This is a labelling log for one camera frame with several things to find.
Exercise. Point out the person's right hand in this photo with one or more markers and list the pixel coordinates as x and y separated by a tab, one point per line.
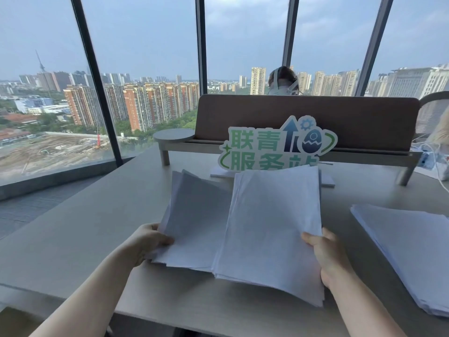
328	257

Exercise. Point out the person's left hand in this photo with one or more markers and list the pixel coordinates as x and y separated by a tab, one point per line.
143	238

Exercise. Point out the person's right thumb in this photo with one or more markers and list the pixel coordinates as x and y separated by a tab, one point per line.
310	239

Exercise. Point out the person's left thumb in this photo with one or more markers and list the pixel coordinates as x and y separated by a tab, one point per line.
163	237

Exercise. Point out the white paper sheaf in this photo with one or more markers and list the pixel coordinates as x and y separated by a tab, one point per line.
196	221

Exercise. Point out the thick white paper stack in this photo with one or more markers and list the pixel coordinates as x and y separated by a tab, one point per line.
272	231

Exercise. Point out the person's left forearm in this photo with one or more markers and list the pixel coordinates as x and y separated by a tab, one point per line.
84	298

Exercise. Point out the person's right forearm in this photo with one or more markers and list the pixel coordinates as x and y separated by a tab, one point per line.
364	305

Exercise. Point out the white paper pile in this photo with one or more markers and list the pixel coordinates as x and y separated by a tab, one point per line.
407	252

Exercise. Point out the green and white cutout sign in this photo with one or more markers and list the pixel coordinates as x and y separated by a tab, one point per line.
277	145

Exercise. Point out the brown desk divider panel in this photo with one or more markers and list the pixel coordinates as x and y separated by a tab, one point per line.
308	119

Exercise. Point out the grey mesh office chair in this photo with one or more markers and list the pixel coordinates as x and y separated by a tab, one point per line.
433	112

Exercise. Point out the black window frame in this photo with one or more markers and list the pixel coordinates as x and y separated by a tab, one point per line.
201	49

